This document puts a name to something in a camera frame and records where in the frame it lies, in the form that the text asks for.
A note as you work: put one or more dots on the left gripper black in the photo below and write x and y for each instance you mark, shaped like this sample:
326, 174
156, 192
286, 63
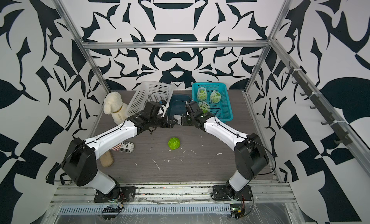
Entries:
168, 123

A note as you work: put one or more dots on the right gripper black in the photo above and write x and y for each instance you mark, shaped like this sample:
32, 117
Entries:
183, 122

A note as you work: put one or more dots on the white foam net sleeve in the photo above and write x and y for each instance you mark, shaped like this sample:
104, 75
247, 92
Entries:
201, 89

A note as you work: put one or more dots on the green custard apple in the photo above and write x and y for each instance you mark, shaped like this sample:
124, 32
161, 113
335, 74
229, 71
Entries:
204, 108
202, 96
174, 143
215, 98

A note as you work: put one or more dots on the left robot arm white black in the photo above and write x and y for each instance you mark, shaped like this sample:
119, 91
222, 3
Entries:
80, 162

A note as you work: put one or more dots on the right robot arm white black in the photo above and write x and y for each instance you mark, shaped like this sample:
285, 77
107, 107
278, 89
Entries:
250, 155

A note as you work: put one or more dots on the dark blue plastic tub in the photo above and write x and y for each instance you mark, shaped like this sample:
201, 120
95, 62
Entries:
178, 105

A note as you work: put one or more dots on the teal perforated plastic basket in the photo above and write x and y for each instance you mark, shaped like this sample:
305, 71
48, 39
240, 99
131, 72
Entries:
221, 110

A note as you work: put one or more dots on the white perforated plastic basket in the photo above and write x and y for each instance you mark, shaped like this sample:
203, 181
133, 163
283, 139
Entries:
149, 91

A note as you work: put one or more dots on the patterned small pouch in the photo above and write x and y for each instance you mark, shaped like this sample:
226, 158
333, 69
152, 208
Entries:
125, 146

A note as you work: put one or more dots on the white plush dog toy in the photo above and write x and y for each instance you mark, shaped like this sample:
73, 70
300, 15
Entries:
114, 106

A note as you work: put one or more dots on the tan wooden cylinder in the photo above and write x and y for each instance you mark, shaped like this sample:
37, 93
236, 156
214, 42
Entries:
106, 159

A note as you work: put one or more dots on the right green circuit board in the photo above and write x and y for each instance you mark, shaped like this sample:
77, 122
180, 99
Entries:
237, 211

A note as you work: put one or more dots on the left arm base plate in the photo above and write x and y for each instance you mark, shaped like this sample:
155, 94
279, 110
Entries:
121, 195

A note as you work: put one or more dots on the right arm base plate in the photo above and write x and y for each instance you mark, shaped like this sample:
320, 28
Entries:
227, 193

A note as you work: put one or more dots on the black wall hook rail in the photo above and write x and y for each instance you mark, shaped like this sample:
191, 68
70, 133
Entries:
321, 104

